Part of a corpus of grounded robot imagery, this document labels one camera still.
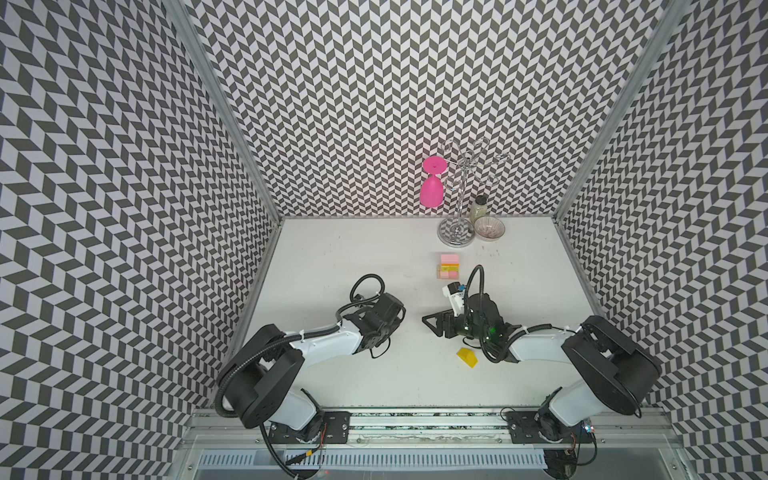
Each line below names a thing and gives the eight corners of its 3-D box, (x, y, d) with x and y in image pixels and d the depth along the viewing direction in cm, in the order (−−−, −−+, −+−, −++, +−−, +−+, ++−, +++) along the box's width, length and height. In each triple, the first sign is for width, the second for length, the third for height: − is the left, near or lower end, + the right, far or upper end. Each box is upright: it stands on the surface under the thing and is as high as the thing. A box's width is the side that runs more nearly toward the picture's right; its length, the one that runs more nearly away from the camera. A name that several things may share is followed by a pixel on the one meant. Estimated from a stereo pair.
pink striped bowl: (475, 241, 112) (478, 232, 108) (472, 226, 117) (475, 216, 113) (502, 241, 112) (506, 232, 108) (497, 226, 117) (501, 216, 113)
